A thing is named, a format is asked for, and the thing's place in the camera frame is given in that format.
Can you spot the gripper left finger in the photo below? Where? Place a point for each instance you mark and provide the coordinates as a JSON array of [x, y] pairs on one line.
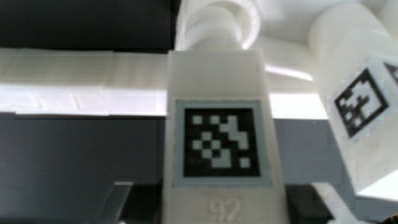
[[130, 206]]

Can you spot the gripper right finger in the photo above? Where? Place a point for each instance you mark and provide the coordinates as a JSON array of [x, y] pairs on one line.
[[316, 206]]

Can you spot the white chair leg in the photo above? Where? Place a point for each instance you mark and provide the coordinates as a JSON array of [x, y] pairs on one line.
[[354, 44], [222, 181]]

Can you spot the white chair seat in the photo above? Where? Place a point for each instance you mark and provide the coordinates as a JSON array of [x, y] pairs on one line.
[[267, 24]]

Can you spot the white front fence bar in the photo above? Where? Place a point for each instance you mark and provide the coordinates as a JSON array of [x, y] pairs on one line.
[[108, 83]]

